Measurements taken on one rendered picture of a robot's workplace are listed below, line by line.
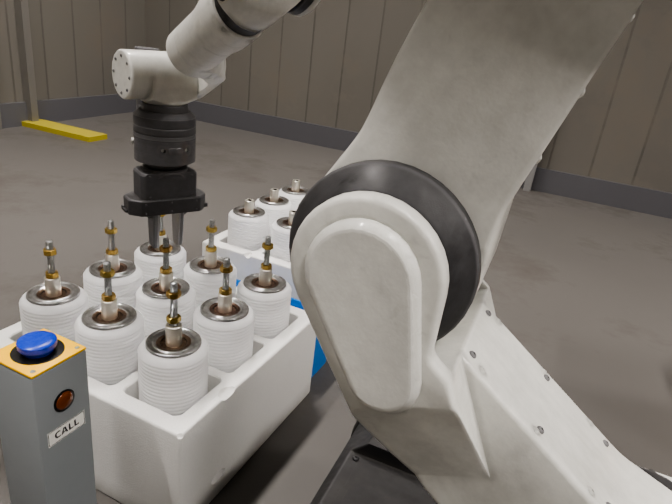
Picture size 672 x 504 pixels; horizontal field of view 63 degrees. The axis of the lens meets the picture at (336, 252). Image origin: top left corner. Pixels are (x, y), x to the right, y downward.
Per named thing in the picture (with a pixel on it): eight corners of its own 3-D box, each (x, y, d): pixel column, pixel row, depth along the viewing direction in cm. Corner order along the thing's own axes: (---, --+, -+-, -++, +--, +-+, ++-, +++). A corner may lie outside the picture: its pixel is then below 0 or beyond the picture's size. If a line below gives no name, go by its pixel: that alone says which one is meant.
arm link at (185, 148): (133, 222, 78) (130, 139, 74) (114, 201, 85) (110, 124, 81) (215, 213, 86) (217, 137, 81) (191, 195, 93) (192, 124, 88)
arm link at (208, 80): (195, 104, 84) (241, 71, 74) (139, 105, 78) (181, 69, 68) (185, 63, 84) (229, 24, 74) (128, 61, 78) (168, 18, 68)
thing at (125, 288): (106, 339, 107) (101, 254, 100) (153, 347, 106) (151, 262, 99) (77, 366, 98) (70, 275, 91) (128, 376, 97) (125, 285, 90)
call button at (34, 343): (66, 352, 62) (65, 336, 61) (34, 369, 59) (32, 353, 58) (41, 340, 63) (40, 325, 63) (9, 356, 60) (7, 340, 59)
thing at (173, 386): (197, 471, 79) (199, 366, 72) (130, 464, 79) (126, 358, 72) (212, 426, 88) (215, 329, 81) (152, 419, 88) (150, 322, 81)
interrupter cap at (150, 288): (156, 276, 95) (156, 273, 94) (197, 284, 94) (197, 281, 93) (132, 295, 88) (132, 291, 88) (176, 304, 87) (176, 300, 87)
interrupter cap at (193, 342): (193, 363, 73) (193, 358, 73) (137, 357, 73) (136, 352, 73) (207, 333, 80) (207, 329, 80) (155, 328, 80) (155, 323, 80)
